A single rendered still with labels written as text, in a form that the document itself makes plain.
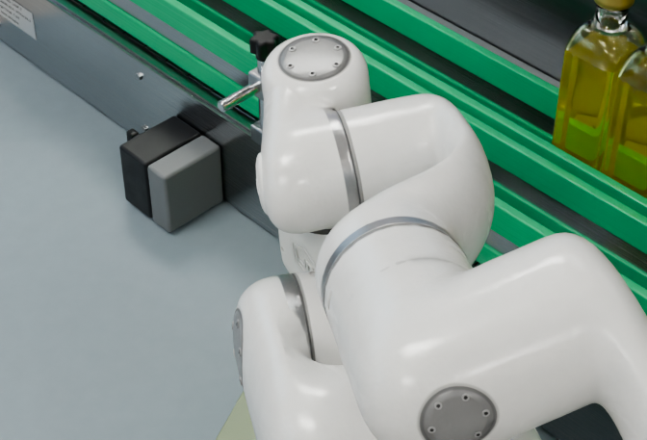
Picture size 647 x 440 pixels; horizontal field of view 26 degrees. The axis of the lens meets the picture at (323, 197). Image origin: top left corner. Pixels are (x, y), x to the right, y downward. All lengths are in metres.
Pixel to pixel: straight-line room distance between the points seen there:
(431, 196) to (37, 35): 1.03
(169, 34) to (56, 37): 0.22
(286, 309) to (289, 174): 0.09
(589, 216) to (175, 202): 0.46
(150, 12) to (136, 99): 0.12
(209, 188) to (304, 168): 0.66
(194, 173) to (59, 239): 0.17
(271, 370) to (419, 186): 0.14
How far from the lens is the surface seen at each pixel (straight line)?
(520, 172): 1.33
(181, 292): 1.48
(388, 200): 0.78
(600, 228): 1.30
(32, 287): 1.51
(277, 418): 0.81
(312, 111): 0.93
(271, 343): 0.85
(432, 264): 0.72
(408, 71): 1.41
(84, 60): 1.70
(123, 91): 1.65
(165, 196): 1.51
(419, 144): 0.90
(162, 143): 1.53
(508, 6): 1.57
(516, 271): 0.68
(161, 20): 1.55
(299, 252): 1.09
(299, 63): 0.96
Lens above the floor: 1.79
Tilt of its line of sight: 41 degrees down
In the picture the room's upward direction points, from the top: straight up
